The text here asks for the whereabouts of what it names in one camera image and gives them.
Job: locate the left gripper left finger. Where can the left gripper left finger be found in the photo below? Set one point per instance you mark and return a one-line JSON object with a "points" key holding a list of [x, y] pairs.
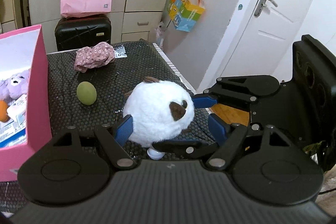
{"points": [[112, 139]]}

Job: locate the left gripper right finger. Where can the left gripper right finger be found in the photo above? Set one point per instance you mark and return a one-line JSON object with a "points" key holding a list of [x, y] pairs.
{"points": [[229, 137]]}

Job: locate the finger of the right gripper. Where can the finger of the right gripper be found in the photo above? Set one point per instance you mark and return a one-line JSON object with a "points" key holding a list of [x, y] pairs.
{"points": [[186, 148], [237, 92]]}

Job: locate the white round plush toy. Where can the white round plush toy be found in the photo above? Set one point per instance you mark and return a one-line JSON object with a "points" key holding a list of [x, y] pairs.
{"points": [[160, 109]]}

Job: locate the green makeup sponge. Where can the green makeup sponge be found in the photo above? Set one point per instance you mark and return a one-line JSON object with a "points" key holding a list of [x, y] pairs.
{"points": [[86, 93]]}

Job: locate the blue wet wipes pack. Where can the blue wet wipes pack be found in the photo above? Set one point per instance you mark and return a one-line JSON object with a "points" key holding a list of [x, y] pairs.
{"points": [[12, 133]]}

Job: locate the purple plush toy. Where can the purple plush toy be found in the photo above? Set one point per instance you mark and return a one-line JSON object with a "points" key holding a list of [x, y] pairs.
{"points": [[15, 86]]}

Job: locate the orange makeup sponge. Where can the orange makeup sponge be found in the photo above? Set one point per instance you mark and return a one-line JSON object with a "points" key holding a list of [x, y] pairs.
{"points": [[3, 111]]}

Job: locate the white door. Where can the white door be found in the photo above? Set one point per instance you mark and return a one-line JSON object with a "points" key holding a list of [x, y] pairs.
{"points": [[255, 46]]}

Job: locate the colourful gift bag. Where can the colourful gift bag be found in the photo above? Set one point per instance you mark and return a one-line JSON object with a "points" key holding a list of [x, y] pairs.
{"points": [[185, 13]]}

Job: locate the black suitcase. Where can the black suitcase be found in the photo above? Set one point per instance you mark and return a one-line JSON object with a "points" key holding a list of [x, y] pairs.
{"points": [[75, 33]]}

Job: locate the pink cardboard box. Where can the pink cardboard box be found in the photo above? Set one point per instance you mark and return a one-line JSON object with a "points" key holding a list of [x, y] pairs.
{"points": [[24, 49]]}

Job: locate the silver door handle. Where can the silver door handle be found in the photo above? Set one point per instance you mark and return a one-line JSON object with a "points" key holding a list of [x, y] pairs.
{"points": [[260, 6]]}

